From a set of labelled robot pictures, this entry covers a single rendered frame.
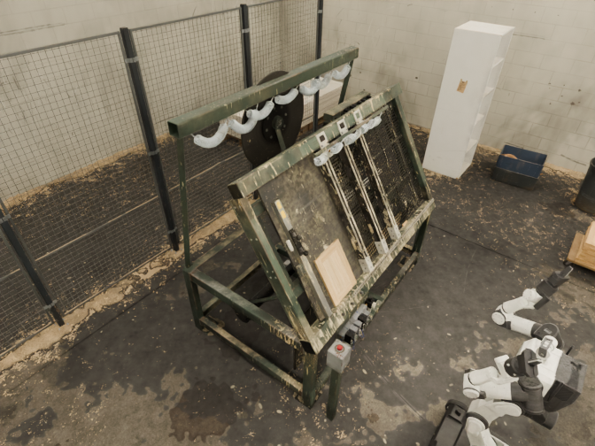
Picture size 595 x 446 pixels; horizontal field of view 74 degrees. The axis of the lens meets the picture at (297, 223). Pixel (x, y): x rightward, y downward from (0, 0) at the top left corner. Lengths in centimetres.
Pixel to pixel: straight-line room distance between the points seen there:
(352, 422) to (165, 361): 172
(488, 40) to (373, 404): 447
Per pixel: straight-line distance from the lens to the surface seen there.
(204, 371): 385
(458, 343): 423
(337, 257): 306
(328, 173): 300
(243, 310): 320
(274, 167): 256
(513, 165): 668
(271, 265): 255
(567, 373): 258
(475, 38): 597
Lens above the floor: 322
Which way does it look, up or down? 38 degrees down
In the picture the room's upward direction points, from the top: 1 degrees clockwise
